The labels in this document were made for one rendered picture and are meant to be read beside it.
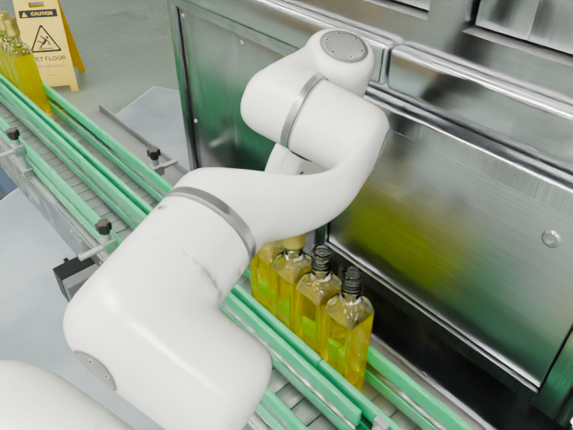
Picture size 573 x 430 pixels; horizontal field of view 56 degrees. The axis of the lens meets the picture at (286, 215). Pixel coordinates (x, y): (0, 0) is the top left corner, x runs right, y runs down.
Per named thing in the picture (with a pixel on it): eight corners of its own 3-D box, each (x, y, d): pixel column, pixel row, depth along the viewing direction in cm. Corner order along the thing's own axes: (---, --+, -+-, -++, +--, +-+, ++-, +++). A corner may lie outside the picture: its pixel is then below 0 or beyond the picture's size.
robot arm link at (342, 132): (159, 239, 46) (275, 104, 58) (289, 314, 44) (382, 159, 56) (157, 176, 39) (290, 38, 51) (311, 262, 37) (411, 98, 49)
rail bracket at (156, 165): (185, 190, 130) (178, 143, 122) (161, 202, 127) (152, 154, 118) (176, 183, 133) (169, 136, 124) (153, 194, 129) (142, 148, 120)
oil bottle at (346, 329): (364, 385, 88) (379, 298, 75) (341, 406, 85) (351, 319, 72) (339, 363, 91) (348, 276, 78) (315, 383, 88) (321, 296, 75)
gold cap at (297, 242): (309, 243, 80) (310, 220, 77) (292, 253, 78) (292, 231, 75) (294, 231, 82) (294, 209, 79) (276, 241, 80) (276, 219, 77)
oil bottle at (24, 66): (52, 113, 160) (23, 18, 142) (33, 119, 157) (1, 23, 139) (44, 106, 163) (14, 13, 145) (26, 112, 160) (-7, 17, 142)
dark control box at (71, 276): (110, 296, 120) (102, 270, 115) (77, 315, 116) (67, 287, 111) (94, 276, 125) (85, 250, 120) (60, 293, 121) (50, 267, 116)
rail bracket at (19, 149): (37, 177, 135) (20, 130, 126) (7, 188, 131) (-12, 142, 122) (31, 170, 137) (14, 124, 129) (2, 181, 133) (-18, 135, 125)
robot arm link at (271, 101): (329, 124, 46) (234, 76, 47) (304, 198, 55) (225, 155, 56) (390, 40, 55) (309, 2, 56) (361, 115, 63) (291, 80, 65)
